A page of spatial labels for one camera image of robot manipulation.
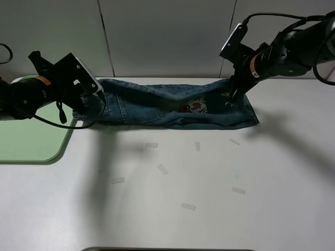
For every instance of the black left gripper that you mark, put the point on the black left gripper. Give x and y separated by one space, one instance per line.
55 82

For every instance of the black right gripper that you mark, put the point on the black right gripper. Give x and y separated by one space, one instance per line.
243 80

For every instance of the blue children's denim shorts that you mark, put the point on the blue children's denim shorts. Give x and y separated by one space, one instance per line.
175 106

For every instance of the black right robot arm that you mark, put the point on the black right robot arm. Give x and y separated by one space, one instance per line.
296 50

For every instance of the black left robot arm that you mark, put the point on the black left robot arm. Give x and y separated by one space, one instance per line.
14 100

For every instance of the light green plastic tray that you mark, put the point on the light green plastic tray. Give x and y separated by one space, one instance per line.
32 142

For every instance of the clear tape piece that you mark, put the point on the clear tape piece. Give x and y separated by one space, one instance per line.
117 180
152 145
188 206
197 146
234 141
162 169
238 190

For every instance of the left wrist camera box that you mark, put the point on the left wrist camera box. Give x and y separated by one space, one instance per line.
72 69

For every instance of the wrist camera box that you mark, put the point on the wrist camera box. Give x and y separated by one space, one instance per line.
230 49
72 69

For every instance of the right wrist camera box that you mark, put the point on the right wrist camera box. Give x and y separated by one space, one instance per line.
230 49

